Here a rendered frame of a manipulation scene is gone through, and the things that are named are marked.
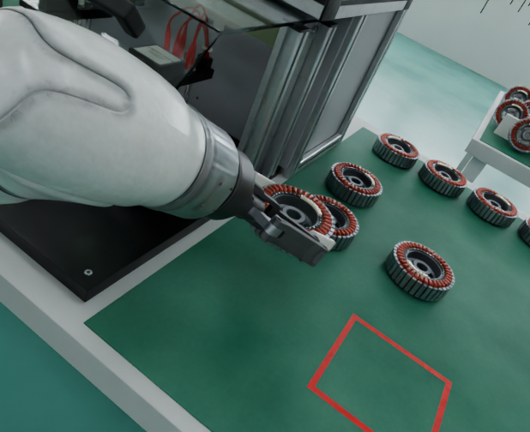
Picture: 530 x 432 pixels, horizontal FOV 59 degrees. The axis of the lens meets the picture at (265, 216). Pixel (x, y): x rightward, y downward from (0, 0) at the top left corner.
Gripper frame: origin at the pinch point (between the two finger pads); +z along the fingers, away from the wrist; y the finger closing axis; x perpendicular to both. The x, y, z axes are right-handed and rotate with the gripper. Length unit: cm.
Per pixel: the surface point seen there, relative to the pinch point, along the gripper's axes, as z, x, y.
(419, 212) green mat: 46.4, 13.2, -0.6
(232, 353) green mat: -4.6, -15.9, 8.5
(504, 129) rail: 116, 56, -18
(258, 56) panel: 11.5, 14.3, -31.5
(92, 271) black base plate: -14.4, -19.4, -7.9
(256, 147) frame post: 4.5, 3.1, -14.4
